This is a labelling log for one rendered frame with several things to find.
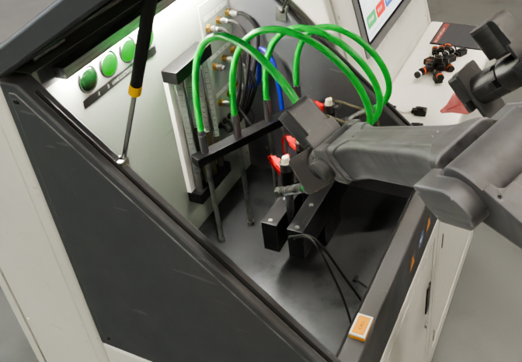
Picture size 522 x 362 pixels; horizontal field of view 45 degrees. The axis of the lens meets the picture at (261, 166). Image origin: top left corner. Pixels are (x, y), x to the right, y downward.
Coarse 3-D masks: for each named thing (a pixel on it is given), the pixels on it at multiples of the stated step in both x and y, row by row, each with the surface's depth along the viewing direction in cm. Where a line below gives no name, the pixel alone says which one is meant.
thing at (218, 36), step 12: (216, 36) 112; (228, 36) 110; (204, 48) 119; (252, 48) 106; (264, 60) 105; (192, 72) 126; (276, 72) 104; (192, 84) 128; (288, 84) 104; (288, 96) 104; (204, 132) 136
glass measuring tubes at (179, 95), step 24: (192, 48) 140; (168, 72) 132; (168, 96) 136; (192, 96) 140; (192, 120) 144; (216, 120) 151; (192, 144) 144; (192, 168) 148; (216, 168) 156; (192, 192) 152
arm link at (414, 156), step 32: (352, 128) 80; (384, 128) 71; (416, 128) 62; (448, 128) 55; (480, 128) 52; (352, 160) 76; (384, 160) 65; (416, 160) 57; (448, 160) 51; (416, 192) 52; (448, 192) 46; (448, 224) 51
